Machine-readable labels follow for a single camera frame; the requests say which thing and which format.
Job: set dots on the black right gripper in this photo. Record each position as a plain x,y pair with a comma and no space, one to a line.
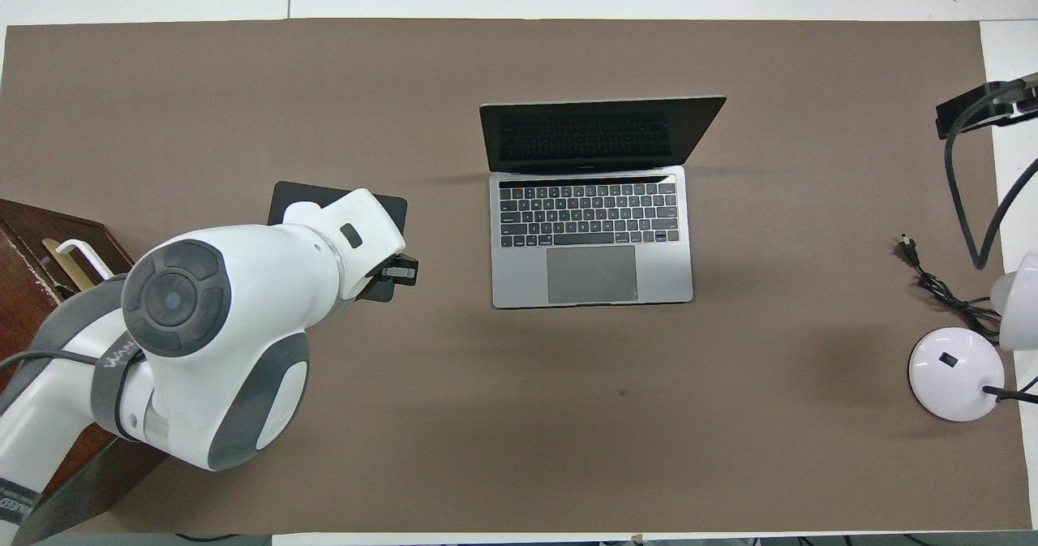
1027,98

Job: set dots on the grey Apple laptop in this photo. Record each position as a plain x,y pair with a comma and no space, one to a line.
592,274

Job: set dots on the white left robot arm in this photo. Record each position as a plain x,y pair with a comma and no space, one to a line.
243,303

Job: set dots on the black mouse pad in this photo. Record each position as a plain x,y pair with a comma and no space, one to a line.
312,191

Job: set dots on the white computer mouse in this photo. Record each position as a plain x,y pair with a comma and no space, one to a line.
298,209

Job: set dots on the brown table mat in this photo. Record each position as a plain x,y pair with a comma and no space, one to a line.
519,416

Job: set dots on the white desk lamp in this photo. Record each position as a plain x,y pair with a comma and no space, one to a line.
953,367

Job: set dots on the dark brown wooden box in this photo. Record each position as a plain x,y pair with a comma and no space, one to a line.
24,286

